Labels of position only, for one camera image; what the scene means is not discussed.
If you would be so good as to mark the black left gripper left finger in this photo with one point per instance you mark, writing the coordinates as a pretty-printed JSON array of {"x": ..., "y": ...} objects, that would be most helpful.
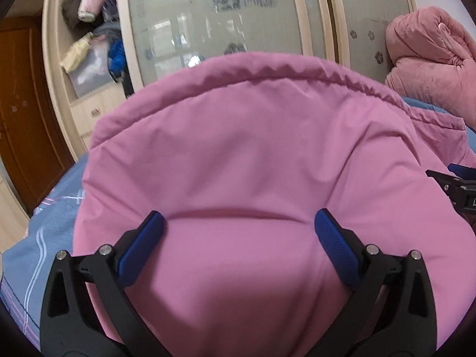
[{"x": 86, "y": 311}]

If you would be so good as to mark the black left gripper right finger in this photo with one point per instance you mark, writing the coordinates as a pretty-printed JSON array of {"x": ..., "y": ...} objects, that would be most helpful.
[{"x": 391, "y": 310}]

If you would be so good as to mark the pink and white padded jacket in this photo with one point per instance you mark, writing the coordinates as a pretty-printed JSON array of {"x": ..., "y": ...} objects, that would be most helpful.
[{"x": 238, "y": 154}]

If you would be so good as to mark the blue plaid bed blanket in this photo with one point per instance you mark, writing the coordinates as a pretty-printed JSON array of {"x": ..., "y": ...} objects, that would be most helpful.
[{"x": 26, "y": 265}]

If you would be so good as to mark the rolled pink quilt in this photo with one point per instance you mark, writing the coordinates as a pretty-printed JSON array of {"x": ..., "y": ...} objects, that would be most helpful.
[{"x": 434, "y": 61}]

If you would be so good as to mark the brown wooden door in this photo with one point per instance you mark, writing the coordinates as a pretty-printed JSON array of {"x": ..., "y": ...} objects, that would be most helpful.
[{"x": 33, "y": 149}]

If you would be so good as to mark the beige wardrobe drawer unit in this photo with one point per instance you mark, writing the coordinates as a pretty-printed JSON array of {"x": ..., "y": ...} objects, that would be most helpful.
[{"x": 76, "y": 117}]

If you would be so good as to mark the right frosted wardrobe sliding door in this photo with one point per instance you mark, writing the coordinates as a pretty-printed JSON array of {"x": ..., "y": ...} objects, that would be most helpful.
[{"x": 359, "y": 33}]

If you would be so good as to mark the frosted wardrobe sliding door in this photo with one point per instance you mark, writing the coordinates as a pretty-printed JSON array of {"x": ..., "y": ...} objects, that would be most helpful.
[
  {"x": 164, "y": 36},
  {"x": 359, "y": 33}
]

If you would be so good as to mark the clear plastic storage box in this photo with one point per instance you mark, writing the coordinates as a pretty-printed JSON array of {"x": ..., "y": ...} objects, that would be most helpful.
[{"x": 93, "y": 72}]

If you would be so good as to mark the blue garment in wardrobe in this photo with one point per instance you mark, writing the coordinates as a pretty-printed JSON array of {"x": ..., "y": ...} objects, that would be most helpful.
[{"x": 117, "y": 59}]

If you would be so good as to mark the cream folded cloth in wardrobe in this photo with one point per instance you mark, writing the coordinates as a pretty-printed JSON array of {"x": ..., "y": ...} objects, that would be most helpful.
[{"x": 76, "y": 53}]

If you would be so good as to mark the left frosted wardrobe sliding door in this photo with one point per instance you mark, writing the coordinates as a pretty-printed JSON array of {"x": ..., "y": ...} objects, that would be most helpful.
[{"x": 164, "y": 36}]

